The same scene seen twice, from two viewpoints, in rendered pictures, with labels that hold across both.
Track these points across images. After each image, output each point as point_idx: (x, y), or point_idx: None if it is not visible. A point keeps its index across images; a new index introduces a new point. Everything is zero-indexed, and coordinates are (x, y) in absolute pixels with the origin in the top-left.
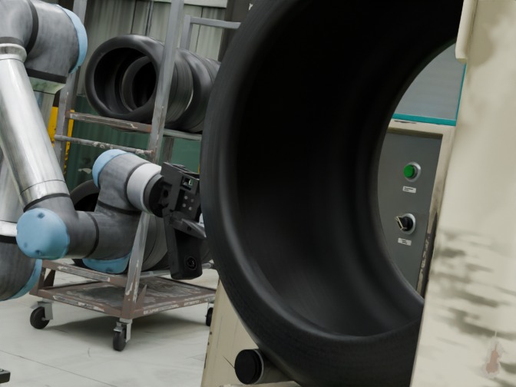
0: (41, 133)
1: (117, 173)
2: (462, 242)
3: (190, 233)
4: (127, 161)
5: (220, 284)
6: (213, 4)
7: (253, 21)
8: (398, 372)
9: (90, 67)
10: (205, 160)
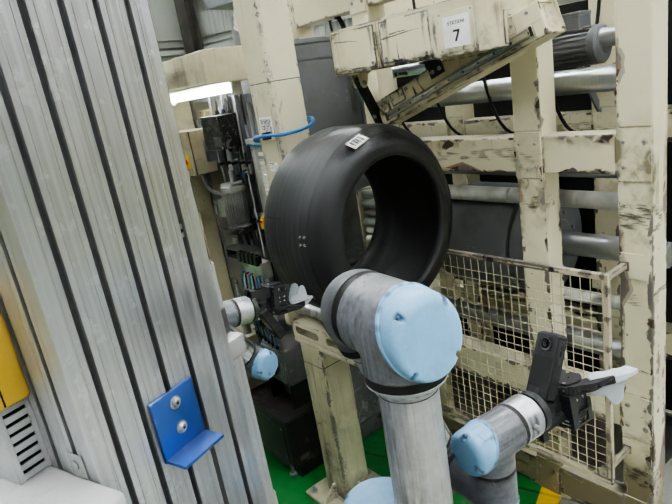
0: None
1: (228, 315)
2: (655, 204)
3: (299, 308)
4: (226, 306)
5: None
6: None
7: (340, 195)
8: (430, 282)
9: None
10: (336, 264)
